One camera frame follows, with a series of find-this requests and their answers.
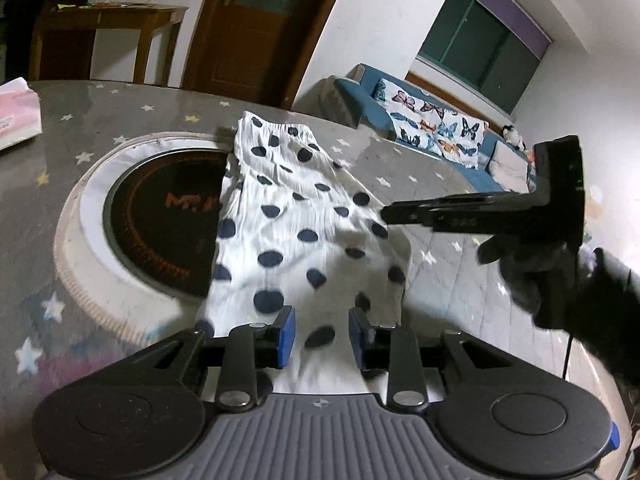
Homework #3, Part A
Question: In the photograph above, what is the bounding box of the white polka dot garment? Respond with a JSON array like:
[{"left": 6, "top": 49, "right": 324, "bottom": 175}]
[{"left": 198, "top": 113, "right": 411, "bottom": 394}]

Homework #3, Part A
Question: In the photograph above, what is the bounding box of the black gloved right hand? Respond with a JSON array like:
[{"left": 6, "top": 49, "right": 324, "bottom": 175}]
[{"left": 477, "top": 235, "right": 639, "bottom": 388}]

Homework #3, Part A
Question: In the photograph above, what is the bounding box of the beige cushion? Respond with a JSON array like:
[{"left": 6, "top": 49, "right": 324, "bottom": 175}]
[{"left": 487, "top": 142, "right": 535, "bottom": 194}]

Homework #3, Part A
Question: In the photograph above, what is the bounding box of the grey star tablecloth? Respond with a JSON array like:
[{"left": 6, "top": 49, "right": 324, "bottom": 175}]
[{"left": 1, "top": 81, "right": 620, "bottom": 479}]

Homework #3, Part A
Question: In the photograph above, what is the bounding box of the plush toy on sofa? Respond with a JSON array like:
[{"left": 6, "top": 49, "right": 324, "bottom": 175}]
[{"left": 501, "top": 125, "right": 526, "bottom": 152}]

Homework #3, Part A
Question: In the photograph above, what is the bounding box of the built-in induction cooker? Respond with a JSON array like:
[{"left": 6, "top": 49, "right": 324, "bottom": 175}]
[{"left": 53, "top": 129, "right": 234, "bottom": 347}]

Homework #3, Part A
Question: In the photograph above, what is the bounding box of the butterfly print pillow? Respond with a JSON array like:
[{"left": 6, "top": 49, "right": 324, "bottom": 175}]
[{"left": 373, "top": 78, "right": 487, "bottom": 169}]

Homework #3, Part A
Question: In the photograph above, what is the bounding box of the green framed window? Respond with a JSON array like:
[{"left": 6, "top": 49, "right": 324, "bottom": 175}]
[{"left": 419, "top": 0, "right": 541, "bottom": 114}]

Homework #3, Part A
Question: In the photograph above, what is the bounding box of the blue sofa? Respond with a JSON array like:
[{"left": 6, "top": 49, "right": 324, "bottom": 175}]
[{"left": 319, "top": 64, "right": 536, "bottom": 193}]

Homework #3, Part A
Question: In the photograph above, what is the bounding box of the brown wooden door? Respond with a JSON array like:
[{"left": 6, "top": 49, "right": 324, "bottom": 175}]
[{"left": 181, "top": 0, "right": 336, "bottom": 110}]

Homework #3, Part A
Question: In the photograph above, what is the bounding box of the pink tissue pack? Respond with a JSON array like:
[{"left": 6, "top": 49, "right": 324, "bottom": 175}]
[{"left": 0, "top": 77, "right": 42, "bottom": 151}]

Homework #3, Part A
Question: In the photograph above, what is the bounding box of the wooden side table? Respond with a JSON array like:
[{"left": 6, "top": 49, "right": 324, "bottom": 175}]
[{"left": 28, "top": 2, "right": 188, "bottom": 87}]

